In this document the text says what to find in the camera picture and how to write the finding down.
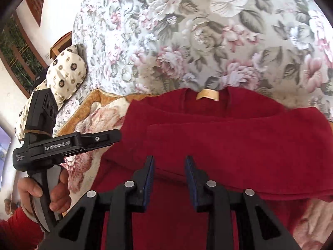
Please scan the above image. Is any blue lit screen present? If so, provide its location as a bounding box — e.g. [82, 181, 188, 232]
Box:
[0, 125, 12, 191]

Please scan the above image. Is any wooden headboard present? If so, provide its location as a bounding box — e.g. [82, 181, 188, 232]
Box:
[50, 31, 73, 59]

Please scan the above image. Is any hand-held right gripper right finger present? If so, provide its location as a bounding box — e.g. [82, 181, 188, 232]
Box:
[185, 156, 300, 250]

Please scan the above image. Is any window with wooden frame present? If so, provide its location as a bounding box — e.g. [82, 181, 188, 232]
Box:
[0, 13, 50, 99]

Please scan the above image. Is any person's left hand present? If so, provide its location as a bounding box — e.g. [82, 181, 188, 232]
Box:
[17, 170, 71, 220]

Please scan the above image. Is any plush rose print blanket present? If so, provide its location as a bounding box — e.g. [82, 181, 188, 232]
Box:
[53, 89, 333, 250]

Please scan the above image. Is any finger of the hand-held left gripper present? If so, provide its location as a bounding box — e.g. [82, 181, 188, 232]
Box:
[78, 130, 122, 154]

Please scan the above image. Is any wooden lattice shutter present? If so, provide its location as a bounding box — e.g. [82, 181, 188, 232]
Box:
[25, 0, 48, 28]

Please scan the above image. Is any dark red sweater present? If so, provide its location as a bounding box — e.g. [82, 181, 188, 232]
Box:
[90, 87, 333, 250]

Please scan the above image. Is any floral bedspread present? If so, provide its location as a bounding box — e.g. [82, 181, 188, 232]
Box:
[53, 0, 333, 141]

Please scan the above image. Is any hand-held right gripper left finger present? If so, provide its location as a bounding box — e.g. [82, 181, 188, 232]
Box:
[38, 155, 156, 250]

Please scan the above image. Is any person's left forearm red sleeve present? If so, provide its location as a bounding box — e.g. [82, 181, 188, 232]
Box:
[0, 208, 44, 250]

